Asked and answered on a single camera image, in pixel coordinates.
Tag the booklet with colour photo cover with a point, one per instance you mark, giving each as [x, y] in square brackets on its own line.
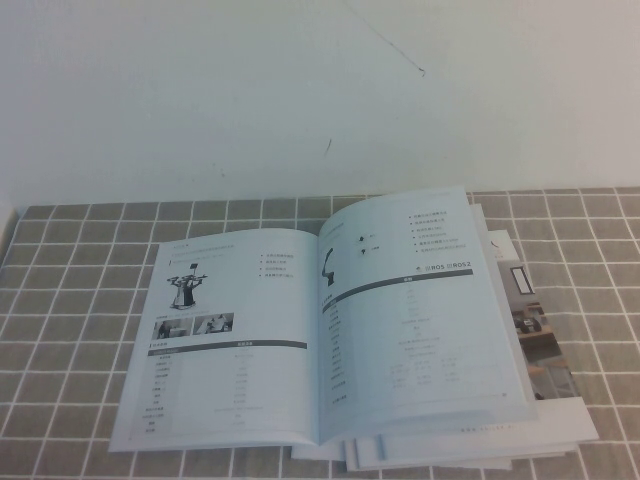
[545, 360]

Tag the white product catalogue book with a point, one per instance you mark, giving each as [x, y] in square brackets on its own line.
[240, 390]

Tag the grey white-checked tablecloth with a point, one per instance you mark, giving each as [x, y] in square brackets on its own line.
[75, 300]

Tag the stack of white paper sheets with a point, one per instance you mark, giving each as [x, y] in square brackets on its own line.
[450, 462]

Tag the white booklet with small print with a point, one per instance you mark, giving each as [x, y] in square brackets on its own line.
[570, 420]

